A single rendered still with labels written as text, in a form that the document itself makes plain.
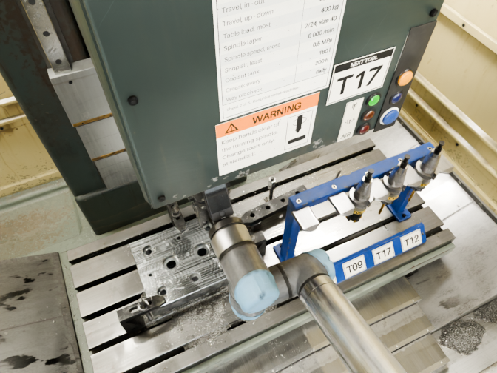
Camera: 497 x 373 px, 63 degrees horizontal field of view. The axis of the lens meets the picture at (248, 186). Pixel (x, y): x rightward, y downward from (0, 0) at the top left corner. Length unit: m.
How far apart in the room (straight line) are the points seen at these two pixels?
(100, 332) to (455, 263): 1.21
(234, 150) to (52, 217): 1.48
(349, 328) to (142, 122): 0.48
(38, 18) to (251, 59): 0.72
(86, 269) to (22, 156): 0.70
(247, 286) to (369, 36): 0.43
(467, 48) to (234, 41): 1.19
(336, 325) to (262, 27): 0.51
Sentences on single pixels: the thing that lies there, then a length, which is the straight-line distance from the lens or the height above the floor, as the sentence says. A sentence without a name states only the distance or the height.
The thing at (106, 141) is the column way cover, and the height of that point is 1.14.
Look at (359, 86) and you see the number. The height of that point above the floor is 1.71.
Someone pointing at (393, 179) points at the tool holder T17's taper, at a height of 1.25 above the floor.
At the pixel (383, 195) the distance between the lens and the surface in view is 1.14.
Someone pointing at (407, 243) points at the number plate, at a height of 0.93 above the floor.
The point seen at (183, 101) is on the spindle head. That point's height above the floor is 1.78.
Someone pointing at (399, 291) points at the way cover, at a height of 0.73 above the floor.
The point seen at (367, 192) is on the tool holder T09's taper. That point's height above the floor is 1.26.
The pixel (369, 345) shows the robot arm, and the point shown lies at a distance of 0.73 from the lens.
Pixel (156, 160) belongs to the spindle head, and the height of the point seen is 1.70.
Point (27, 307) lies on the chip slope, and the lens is 1.69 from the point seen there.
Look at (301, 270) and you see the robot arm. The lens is 0.83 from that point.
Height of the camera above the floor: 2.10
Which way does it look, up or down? 54 degrees down
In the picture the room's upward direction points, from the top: 1 degrees clockwise
